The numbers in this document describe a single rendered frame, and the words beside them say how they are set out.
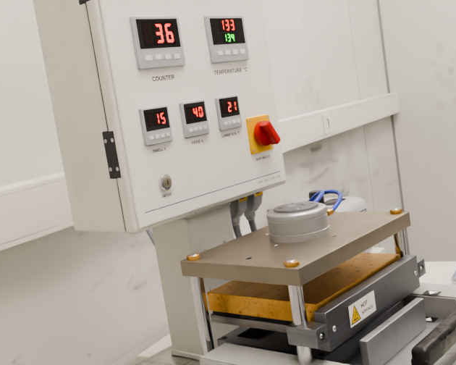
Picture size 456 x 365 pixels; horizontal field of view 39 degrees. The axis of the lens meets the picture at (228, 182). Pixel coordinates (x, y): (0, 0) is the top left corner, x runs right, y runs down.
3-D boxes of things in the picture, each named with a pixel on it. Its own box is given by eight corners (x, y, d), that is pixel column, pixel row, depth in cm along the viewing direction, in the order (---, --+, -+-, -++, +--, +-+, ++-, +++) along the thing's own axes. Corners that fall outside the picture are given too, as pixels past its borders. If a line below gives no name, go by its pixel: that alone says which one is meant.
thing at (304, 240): (157, 324, 86) (140, 229, 85) (291, 259, 109) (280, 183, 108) (309, 350, 70) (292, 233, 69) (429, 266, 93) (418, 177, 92)
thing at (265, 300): (210, 321, 84) (199, 250, 83) (305, 271, 101) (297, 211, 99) (323, 338, 73) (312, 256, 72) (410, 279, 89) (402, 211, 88)
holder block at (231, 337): (219, 357, 85) (216, 338, 85) (305, 305, 100) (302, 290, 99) (326, 378, 74) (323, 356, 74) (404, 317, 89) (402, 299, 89)
